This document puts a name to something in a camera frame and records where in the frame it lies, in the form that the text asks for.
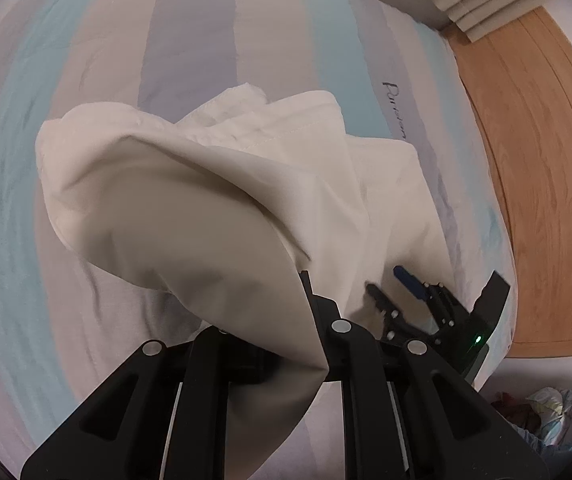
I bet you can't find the pile of colourful clothes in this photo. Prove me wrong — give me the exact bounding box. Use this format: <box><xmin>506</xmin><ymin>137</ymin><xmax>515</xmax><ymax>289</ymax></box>
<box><xmin>488</xmin><ymin>386</ymin><xmax>572</xmax><ymax>459</ymax></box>

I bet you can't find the cream jacket with black lining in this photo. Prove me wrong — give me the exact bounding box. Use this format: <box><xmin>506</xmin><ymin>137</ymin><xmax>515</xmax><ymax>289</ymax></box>
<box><xmin>35</xmin><ymin>82</ymin><xmax>459</xmax><ymax>480</ymax></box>

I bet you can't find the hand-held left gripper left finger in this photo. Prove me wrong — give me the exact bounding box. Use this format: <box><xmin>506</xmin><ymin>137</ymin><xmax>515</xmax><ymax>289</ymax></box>
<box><xmin>20</xmin><ymin>327</ymin><xmax>233</xmax><ymax>480</ymax></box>

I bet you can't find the bed with striped sheet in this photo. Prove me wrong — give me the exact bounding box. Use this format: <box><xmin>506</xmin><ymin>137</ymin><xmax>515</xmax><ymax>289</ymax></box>
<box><xmin>0</xmin><ymin>0</ymin><xmax>517</xmax><ymax>480</ymax></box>

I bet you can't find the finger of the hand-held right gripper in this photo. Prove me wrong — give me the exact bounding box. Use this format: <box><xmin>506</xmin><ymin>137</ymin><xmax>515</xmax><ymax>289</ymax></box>
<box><xmin>365</xmin><ymin>282</ymin><xmax>409</xmax><ymax>341</ymax></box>
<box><xmin>392</xmin><ymin>265</ymin><xmax>439</xmax><ymax>308</ymax></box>

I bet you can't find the light wooden panel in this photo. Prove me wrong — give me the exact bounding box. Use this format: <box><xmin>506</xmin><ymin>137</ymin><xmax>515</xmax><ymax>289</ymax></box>
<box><xmin>438</xmin><ymin>5</ymin><xmax>572</xmax><ymax>361</ymax></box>

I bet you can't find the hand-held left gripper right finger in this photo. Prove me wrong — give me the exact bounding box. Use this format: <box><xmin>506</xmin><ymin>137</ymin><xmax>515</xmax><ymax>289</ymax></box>
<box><xmin>300</xmin><ymin>270</ymin><xmax>553</xmax><ymax>480</ymax></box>

